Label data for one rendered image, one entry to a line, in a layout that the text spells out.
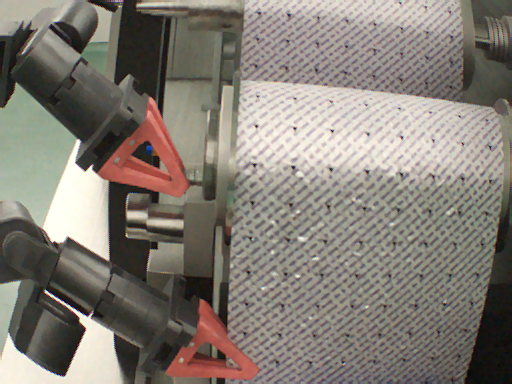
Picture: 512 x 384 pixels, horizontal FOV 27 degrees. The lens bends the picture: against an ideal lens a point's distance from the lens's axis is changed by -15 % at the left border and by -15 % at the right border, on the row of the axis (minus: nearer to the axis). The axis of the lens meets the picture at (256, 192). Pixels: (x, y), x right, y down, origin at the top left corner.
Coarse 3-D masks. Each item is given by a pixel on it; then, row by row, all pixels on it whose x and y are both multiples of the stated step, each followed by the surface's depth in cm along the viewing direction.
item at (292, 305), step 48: (240, 240) 97; (240, 288) 98; (288, 288) 98; (336, 288) 98; (384, 288) 98; (432, 288) 99; (480, 288) 99; (240, 336) 100; (288, 336) 100; (336, 336) 100; (384, 336) 100; (432, 336) 100
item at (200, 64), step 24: (168, 48) 197; (192, 48) 197; (216, 48) 197; (168, 72) 198; (192, 72) 199; (216, 72) 199; (168, 96) 200; (192, 96) 200; (216, 96) 200; (168, 120) 202; (192, 120) 202; (192, 144) 203
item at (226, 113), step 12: (228, 96) 98; (228, 108) 97; (228, 120) 96; (504, 120) 99; (228, 132) 96; (504, 132) 97; (228, 144) 95; (504, 144) 96; (228, 156) 95; (504, 156) 96; (228, 168) 95; (504, 168) 96; (504, 180) 96; (216, 192) 96; (504, 192) 96; (216, 204) 97; (504, 204) 96; (216, 216) 98; (504, 216) 97
